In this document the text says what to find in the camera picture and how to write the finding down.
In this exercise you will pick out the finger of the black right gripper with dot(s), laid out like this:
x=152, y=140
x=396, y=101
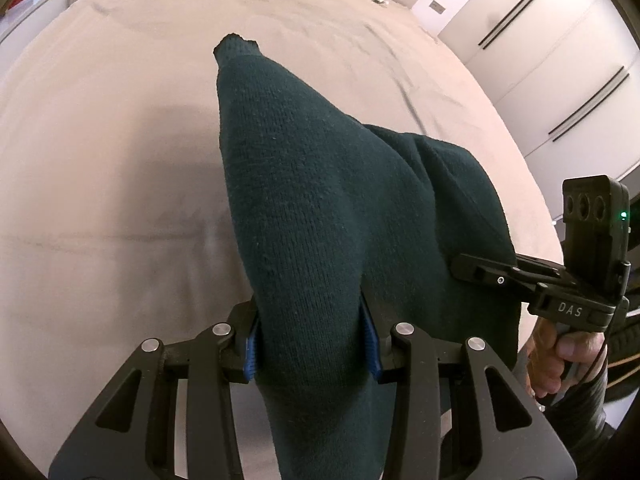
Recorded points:
x=495, y=278

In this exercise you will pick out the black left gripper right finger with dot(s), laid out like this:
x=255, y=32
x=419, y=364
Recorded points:
x=459, y=412

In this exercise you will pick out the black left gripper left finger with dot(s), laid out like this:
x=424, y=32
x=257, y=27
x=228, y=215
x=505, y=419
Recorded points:
x=129, y=431

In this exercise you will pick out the dark green knit sweater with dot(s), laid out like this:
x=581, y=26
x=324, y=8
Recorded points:
x=322, y=206

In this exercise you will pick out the right hand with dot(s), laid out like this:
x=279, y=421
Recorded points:
x=558, y=362

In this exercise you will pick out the beige bed with sheet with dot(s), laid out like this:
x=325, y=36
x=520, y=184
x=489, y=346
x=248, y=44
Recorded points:
x=115, y=224

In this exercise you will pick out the black camera box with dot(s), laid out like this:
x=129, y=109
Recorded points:
x=596, y=215

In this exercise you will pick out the white wardrobe with handles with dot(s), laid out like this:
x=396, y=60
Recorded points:
x=563, y=76

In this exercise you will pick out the wall socket plate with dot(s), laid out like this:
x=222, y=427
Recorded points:
x=437, y=7

